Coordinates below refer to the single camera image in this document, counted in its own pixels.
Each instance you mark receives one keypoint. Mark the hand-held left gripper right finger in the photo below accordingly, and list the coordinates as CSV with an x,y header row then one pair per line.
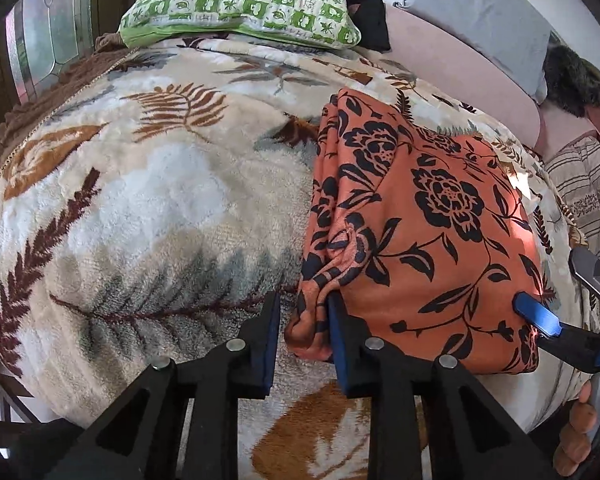
x,y
340,345

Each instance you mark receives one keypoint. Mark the orange floral garment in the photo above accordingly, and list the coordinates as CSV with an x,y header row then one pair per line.
x,y
430,235

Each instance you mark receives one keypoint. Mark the leaf print fleece blanket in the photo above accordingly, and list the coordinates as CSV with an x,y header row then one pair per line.
x,y
155,200

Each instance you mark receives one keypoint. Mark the green checkered pillow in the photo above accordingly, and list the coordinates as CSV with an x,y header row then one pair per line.
x,y
240,5

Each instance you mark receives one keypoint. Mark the brown quilted bedspread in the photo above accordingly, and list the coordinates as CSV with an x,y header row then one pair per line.
x,y
40,105

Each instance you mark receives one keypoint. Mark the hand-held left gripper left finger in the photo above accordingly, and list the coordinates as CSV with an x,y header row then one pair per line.
x,y
270,345

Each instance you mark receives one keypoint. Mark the striped cushion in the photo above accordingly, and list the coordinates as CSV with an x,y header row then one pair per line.
x,y
585,185

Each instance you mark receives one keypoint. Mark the stained glass window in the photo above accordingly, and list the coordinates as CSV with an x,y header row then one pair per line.
x,y
45,40

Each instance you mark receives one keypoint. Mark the dark furry cloth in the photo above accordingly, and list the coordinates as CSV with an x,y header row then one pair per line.
x,y
570,80

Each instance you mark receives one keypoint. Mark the person's right hand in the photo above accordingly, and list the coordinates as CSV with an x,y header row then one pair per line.
x,y
577,420

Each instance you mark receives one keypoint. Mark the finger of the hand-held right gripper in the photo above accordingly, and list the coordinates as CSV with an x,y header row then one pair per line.
x,y
535,314

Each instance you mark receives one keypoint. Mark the grey pillow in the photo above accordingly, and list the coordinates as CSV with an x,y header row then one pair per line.
x,y
480,10

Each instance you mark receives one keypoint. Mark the black cloth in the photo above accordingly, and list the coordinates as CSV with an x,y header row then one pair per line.
x,y
372,20

